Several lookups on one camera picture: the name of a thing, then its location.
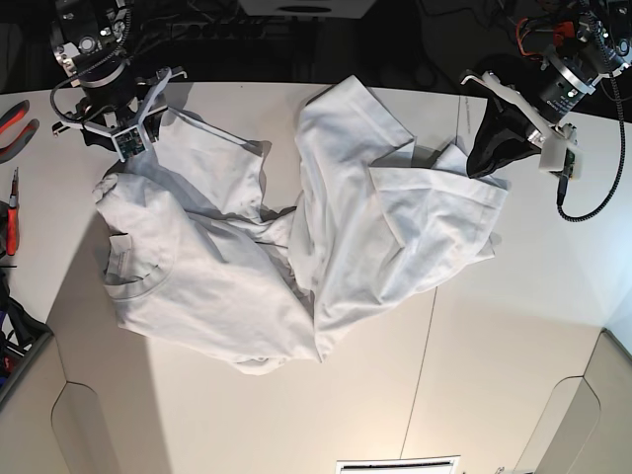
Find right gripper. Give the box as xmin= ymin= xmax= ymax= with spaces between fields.
xmin=51 ymin=63 xmax=187 ymax=148

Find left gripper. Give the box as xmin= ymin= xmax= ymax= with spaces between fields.
xmin=466 ymin=53 xmax=617 ymax=179

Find white t-shirt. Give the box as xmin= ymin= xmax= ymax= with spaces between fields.
xmin=93 ymin=77 xmax=509 ymax=375

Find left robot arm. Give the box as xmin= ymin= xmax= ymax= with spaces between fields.
xmin=461 ymin=1 xmax=631 ymax=178

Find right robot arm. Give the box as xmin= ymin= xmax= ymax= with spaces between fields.
xmin=49 ymin=1 xmax=187 ymax=162

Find orange grey pliers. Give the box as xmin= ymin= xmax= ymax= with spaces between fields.
xmin=0 ymin=99 xmax=40 ymax=165

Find black bag at left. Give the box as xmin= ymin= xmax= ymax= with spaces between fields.
xmin=1 ymin=272 xmax=52 ymax=399

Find white vent grille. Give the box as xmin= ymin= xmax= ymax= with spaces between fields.
xmin=336 ymin=455 xmax=460 ymax=474

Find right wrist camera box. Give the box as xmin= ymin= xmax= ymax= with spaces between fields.
xmin=112 ymin=125 xmax=147 ymax=162

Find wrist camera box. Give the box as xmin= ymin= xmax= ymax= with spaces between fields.
xmin=112 ymin=125 xmax=147 ymax=162
xmin=538 ymin=135 xmax=583 ymax=180

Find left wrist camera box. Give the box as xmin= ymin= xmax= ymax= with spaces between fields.
xmin=538 ymin=135 xmax=583 ymax=180

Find black braided camera cable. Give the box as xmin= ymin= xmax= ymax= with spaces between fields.
xmin=556 ymin=9 xmax=626 ymax=222

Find red handled cutter tool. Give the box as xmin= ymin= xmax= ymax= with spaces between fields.
xmin=6 ymin=168 xmax=20 ymax=256

